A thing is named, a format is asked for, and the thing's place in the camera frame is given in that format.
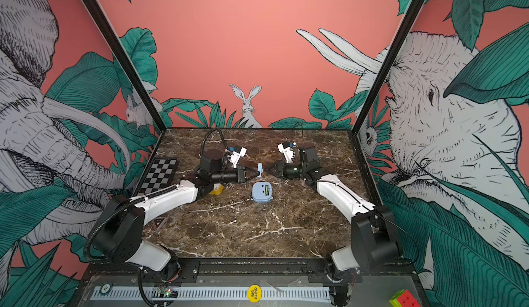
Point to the small circuit board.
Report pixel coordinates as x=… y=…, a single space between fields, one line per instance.
x=167 y=293

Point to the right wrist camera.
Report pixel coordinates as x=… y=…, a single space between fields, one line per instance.
x=299 y=157

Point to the triangle sticker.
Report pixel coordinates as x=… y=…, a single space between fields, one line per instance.
x=158 y=223

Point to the white slotted cable duct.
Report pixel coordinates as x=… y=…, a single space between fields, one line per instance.
x=235 y=293

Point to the yellow big blind chip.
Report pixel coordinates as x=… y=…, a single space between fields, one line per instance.
x=254 y=293

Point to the yellow alarm clock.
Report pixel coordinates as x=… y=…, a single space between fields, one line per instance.
x=218 y=188

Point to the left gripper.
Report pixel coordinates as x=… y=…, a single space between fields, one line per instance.
x=241 y=172

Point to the blue alarm clock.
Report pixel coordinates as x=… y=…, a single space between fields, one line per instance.
x=258 y=192

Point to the colourful puzzle cube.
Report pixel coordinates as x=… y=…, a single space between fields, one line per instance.
x=404 y=298

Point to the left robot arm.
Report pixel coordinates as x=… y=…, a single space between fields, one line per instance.
x=117 y=236

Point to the checkerboard calibration card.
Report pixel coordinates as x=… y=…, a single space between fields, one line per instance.
x=159 y=175

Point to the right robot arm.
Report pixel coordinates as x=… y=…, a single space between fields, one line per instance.
x=374 y=236

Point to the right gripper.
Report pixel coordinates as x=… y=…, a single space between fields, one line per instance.
x=283 y=170

